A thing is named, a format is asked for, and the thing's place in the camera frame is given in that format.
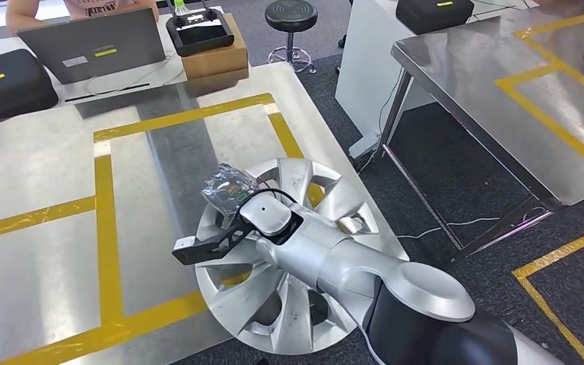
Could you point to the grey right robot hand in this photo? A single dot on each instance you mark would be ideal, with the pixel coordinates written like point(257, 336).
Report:
point(229, 191)

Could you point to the grey plastic wheel cover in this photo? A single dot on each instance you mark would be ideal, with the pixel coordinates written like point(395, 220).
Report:
point(292, 312)

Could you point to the steel workbench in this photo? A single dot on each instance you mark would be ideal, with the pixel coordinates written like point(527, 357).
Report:
point(463, 65)
point(30, 166)

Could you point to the brown cardboard box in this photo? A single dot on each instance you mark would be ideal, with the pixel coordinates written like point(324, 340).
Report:
point(216, 63)

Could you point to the white desk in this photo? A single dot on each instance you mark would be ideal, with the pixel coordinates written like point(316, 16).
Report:
point(171, 70)

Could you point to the black remote controller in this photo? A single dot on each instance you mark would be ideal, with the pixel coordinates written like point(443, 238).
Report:
point(199, 38)

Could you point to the black round stool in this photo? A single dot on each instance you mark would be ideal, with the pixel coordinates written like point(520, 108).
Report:
point(291, 15)

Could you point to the grey laptop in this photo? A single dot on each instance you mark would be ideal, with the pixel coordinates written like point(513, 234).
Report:
point(120, 35)

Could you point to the black case with yellow label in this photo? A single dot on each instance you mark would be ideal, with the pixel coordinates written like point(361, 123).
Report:
point(15, 95)

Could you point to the black rounded object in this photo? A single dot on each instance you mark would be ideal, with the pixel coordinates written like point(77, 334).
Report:
point(433, 17)

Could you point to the person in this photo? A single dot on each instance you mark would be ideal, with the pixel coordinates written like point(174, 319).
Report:
point(20, 15)

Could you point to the yellow floor tape outline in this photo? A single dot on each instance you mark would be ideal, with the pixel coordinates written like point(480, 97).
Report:
point(521, 274)

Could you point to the black camera bracket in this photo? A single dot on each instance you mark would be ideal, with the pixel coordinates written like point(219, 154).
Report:
point(211, 247)

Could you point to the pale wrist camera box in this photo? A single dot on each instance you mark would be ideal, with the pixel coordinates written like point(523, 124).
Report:
point(183, 244)

